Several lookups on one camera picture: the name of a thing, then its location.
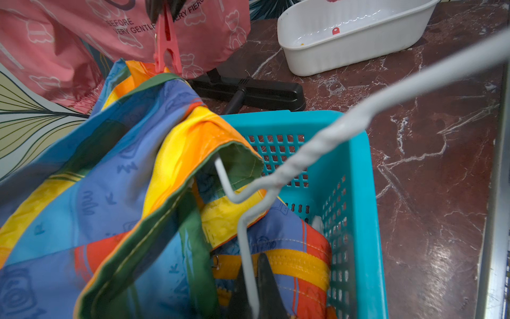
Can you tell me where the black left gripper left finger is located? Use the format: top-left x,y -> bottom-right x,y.
227,268 -> 249,319

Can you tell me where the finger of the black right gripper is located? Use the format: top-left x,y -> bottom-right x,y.
169,0 -> 186,16
145,0 -> 165,23

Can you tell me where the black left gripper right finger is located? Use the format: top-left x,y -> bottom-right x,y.
256,253 -> 289,319

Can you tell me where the red clothespin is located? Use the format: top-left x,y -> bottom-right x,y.
154,2 -> 183,75

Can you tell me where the pink hooded jacket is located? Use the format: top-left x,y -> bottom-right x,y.
1,1 -> 250,114

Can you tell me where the rainbow striped jacket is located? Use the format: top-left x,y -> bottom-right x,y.
0,58 -> 333,319

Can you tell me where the white wire hanger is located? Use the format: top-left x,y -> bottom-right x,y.
215,29 -> 509,318

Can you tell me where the black clothes rack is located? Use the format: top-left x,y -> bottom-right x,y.
191,69 -> 306,115

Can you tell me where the teal plastic basket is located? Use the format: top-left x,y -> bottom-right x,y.
225,110 -> 388,318

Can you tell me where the white plastic tray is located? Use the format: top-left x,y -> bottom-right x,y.
277,0 -> 437,77

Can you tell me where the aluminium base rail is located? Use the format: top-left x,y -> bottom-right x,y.
475,64 -> 509,318

